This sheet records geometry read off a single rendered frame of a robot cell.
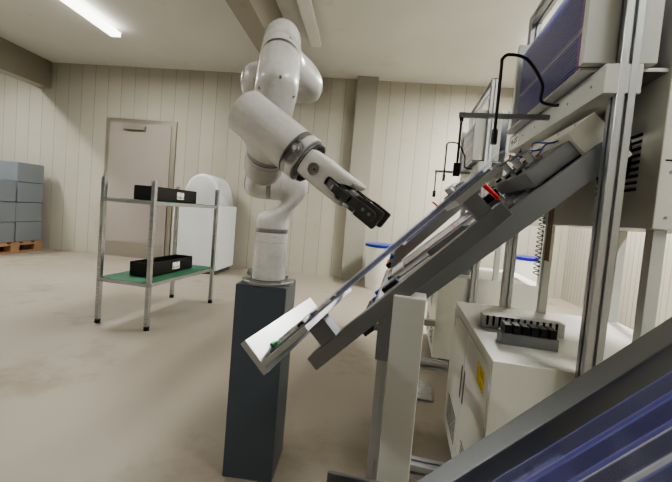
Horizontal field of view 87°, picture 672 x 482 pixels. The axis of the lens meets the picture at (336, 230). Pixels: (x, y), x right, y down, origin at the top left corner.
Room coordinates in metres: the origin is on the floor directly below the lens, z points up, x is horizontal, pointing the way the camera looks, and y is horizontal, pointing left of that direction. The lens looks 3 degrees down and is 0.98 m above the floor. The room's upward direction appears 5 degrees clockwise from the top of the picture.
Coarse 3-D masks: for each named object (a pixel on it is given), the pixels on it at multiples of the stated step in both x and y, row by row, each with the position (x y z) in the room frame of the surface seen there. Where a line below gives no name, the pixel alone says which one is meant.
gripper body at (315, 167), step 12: (312, 156) 0.57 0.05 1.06; (324, 156) 0.58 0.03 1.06; (300, 168) 0.58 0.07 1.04; (312, 168) 0.57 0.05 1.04; (324, 168) 0.56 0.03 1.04; (336, 168) 0.56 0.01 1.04; (300, 180) 0.63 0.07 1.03; (312, 180) 0.57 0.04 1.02; (324, 180) 0.56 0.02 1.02; (336, 180) 0.56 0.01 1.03; (348, 180) 0.55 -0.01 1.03; (324, 192) 0.56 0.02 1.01
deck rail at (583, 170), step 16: (576, 160) 0.90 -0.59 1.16; (592, 160) 0.89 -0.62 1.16; (560, 176) 0.90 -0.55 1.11; (576, 176) 0.90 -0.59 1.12; (592, 176) 0.89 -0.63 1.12; (544, 192) 0.91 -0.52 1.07; (560, 192) 0.90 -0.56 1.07; (512, 208) 0.92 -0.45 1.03; (528, 208) 0.92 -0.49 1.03; (544, 208) 0.91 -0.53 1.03; (512, 224) 0.92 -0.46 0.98; (528, 224) 0.92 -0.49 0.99; (496, 240) 0.93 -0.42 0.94; (464, 256) 0.94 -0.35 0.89; (480, 256) 0.94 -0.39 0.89; (448, 272) 0.95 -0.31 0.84; (432, 288) 0.96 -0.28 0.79
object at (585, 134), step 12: (588, 120) 0.91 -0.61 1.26; (600, 120) 0.91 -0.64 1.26; (564, 132) 0.98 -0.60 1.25; (576, 132) 0.92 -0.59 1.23; (588, 132) 0.91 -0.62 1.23; (600, 132) 0.91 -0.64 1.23; (540, 144) 1.18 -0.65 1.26; (552, 144) 1.03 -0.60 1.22; (576, 144) 0.92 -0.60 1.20; (588, 144) 0.91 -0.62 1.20
